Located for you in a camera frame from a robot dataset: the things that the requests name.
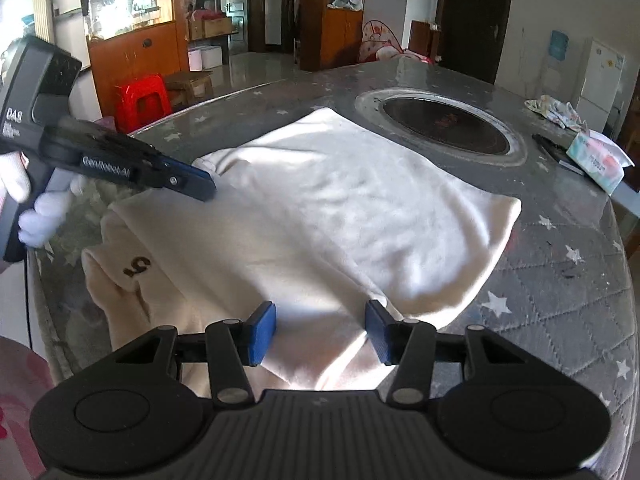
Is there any white gloved left hand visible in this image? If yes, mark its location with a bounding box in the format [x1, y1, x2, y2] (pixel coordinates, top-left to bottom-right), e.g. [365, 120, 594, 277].
[1, 152, 88, 248]

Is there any round dark stove insert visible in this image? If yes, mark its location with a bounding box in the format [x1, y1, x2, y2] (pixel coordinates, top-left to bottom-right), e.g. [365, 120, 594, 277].
[355, 88, 527, 167]

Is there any wooden shelf cabinet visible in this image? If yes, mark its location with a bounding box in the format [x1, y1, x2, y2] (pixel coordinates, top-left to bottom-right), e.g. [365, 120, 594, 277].
[298, 0, 363, 72]

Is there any dark wooden door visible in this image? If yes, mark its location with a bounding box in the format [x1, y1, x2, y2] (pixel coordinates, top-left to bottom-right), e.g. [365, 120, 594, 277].
[436, 0, 511, 84]

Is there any crumpled patterned cloth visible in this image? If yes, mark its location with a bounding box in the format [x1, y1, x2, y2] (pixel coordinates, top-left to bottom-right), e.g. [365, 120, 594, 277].
[524, 94, 589, 133]

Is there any cream white garment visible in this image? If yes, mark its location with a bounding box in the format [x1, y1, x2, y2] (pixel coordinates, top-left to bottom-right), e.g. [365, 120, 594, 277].
[81, 108, 522, 392]

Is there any orange wooden cabinet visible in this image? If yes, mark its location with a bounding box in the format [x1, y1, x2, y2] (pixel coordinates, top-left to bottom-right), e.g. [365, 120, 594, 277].
[81, 0, 188, 116]

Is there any red plastic stool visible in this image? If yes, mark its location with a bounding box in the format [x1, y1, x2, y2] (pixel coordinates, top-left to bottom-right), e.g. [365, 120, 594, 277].
[115, 74, 172, 122]

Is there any black flat remote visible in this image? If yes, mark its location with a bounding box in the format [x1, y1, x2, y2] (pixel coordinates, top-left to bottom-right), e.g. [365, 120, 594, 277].
[532, 134, 585, 177]

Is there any white refrigerator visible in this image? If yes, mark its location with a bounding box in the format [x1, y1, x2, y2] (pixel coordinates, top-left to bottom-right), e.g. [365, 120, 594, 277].
[572, 38, 625, 133]

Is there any tissue pack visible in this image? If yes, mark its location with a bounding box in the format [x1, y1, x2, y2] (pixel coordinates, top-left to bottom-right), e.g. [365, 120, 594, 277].
[567, 130, 634, 196]

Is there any small wooden stool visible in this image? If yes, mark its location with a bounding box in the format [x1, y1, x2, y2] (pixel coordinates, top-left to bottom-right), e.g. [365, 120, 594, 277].
[164, 70, 214, 108]

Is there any water dispenser with blue bottle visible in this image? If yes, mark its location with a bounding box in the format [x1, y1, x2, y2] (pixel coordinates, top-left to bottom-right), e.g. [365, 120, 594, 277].
[537, 30, 568, 96]

